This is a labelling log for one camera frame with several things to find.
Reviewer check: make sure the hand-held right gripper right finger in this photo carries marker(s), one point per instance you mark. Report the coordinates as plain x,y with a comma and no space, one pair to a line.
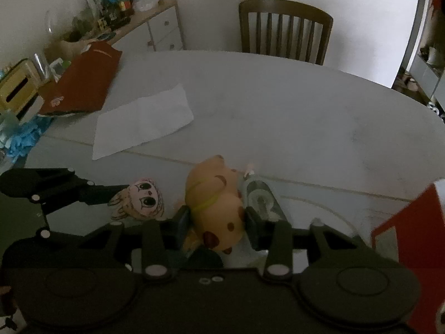
253,229

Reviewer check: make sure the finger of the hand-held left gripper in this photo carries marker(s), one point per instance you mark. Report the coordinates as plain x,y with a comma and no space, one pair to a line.
62,188

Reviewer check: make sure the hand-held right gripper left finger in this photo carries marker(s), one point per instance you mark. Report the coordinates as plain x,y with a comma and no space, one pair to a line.
181,228

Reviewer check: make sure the tan spotted plush toy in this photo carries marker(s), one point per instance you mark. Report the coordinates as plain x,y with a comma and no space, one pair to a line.
215,201

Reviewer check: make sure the clear plastic bottle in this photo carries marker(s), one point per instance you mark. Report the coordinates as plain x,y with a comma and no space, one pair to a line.
262,198

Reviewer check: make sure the blue gloves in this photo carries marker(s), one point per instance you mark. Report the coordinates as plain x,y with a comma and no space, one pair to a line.
24,139

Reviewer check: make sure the white paper sheet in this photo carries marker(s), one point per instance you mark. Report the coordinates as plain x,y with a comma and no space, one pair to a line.
139,125

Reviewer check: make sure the red-brown folder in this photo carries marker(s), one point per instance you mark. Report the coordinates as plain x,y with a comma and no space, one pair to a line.
83,80

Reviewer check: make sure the yellow tissue box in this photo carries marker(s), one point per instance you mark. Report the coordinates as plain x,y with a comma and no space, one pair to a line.
17,87

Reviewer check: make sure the clear drinking glass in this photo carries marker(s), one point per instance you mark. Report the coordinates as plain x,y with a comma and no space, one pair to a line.
41,68

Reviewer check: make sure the tan paper bag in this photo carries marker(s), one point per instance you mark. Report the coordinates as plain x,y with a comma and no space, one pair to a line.
67,47

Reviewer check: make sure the red box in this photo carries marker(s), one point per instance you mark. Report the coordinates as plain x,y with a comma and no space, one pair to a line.
417,243

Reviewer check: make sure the pile of small toys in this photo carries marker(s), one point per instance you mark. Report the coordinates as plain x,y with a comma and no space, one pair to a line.
104,17

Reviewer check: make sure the white cabinet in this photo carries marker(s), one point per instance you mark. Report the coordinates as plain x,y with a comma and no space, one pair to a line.
163,31

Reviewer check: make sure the wooden chair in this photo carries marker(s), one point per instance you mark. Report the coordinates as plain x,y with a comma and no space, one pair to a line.
285,31

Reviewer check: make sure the grey shelf unit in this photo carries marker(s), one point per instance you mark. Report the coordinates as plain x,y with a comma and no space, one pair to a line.
426,73

